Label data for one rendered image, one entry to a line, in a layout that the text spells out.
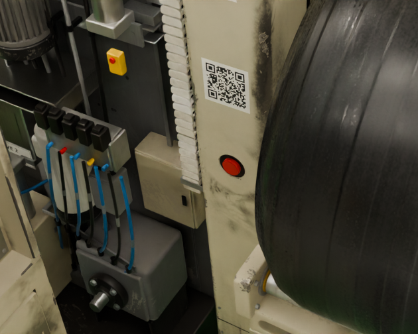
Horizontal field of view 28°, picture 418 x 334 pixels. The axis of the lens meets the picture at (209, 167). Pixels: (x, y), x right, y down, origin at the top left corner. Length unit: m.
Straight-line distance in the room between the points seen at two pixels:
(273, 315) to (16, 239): 0.44
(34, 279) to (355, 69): 0.74
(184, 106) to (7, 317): 0.46
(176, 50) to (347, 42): 0.36
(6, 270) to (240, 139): 0.46
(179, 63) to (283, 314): 0.43
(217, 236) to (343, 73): 0.60
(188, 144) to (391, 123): 0.51
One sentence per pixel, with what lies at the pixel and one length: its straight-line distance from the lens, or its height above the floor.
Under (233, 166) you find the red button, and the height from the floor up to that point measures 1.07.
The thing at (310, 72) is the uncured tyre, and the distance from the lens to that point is 0.92.
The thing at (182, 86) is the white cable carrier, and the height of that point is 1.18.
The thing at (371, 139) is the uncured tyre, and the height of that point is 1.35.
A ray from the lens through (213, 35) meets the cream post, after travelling 1.13.
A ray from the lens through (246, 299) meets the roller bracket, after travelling 1.30.
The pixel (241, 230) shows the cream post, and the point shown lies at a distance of 1.38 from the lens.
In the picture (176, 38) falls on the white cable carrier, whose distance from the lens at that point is 1.19.
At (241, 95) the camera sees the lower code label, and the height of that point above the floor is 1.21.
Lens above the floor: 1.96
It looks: 44 degrees down
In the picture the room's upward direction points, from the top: 6 degrees counter-clockwise
